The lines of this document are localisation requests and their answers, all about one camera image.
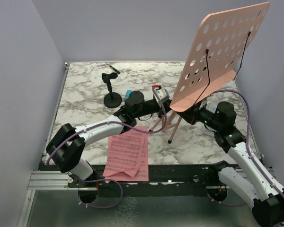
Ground green black pen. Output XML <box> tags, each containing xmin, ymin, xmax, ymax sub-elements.
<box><xmin>109</xmin><ymin>65</ymin><xmax>121</xmax><ymax>74</ymax></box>

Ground black microphone stand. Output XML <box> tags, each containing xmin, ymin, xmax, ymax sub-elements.
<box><xmin>101</xmin><ymin>72</ymin><xmax>122</xmax><ymax>108</ymax></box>

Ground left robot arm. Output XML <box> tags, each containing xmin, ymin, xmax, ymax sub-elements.
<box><xmin>45</xmin><ymin>87</ymin><xmax>169</xmax><ymax>187</ymax></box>

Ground blue toy microphone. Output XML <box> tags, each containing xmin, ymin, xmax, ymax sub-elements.
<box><xmin>125</xmin><ymin>90</ymin><xmax>133</xmax><ymax>99</ymax></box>

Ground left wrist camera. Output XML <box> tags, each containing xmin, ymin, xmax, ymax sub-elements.
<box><xmin>152</xmin><ymin>85</ymin><xmax>170</xmax><ymax>105</ymax></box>

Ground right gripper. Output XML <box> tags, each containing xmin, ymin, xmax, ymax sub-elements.
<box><xmin>177</xmin><ymin>98</ymin><xmax>222</xmax><ymax>131</ymax></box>

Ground pink sheet music pages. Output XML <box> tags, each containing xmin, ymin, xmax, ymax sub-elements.
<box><xmin>103</xmin><ymin>130</ymin><xmax>149</xmax><ymax>182</ymax></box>

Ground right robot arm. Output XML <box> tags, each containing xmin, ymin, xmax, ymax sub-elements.
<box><xmin>179</xmin><ymin>102</ymin><xmax>284</xmax><ymax>227</ymax></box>

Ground pink music stand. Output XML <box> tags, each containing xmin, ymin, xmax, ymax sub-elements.
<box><xmin>163</xmin><ymin>1</ymin><xmax>270</xmax><ymax>131</ymax></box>

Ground aluminium rail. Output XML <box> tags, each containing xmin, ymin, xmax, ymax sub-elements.
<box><xmin>27</xmin><ymin>171</ymin><xmax>97</xmax><ymax>191</ymax></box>

